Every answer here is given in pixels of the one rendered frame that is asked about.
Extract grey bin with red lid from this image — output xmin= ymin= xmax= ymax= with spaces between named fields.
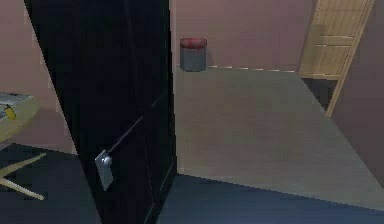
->
xmin=179 ymin=37 xmax=208 ymax=73

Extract black room door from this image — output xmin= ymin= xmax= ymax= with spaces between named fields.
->
xmin=23 ymin=0 xmax=178 ymax=224

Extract light wooden room door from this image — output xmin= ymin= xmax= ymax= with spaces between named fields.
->
xmin=297 ymin=0 xmax=376 ymax=118

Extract yellow small object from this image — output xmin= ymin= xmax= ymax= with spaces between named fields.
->
xmin=4 ymin=104 xmax=17 ymax=121

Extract silver door handle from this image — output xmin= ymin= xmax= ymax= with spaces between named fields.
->
xmin=94 ymin=149 xmax=114 ymax=192

